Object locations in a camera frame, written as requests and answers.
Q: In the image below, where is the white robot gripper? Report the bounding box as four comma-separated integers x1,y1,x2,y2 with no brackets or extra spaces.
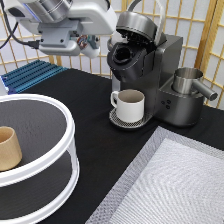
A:
4,0,117,49

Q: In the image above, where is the grey coffee machine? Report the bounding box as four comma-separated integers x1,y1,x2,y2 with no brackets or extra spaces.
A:
107,0,204,129

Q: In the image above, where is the white coffee pod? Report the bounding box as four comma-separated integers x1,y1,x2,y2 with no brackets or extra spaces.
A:
77,35,100,59

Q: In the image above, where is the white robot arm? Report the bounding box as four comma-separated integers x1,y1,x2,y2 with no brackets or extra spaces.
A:
3,0,117,55

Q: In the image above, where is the white ceramic mug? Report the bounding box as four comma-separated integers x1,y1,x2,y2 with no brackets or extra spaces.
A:
110,89,145,123

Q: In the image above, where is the blue corrugated mat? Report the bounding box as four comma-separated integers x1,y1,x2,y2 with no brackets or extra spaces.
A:
2,60,66,94

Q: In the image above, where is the steel milk frother jug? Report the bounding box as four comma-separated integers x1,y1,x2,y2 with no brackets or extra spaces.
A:
172,67,218,101

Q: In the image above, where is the wooden shoji folding screen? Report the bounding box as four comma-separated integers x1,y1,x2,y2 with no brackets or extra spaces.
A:
0,0,224,110

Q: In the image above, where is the beige wooden cup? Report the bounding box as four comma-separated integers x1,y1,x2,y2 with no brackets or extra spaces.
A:
0,126,22,171

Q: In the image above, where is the white two-tier round shelf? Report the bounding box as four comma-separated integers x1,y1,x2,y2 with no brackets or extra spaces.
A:
0,94,80,224

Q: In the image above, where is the grey woven placemat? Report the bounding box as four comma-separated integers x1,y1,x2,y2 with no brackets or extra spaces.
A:
85,127,224,224

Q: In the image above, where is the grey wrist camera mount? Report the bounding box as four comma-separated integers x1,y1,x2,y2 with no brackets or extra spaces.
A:
38,19,83,56

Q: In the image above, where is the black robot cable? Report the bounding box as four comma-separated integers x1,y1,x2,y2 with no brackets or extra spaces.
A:
0,9,43,50

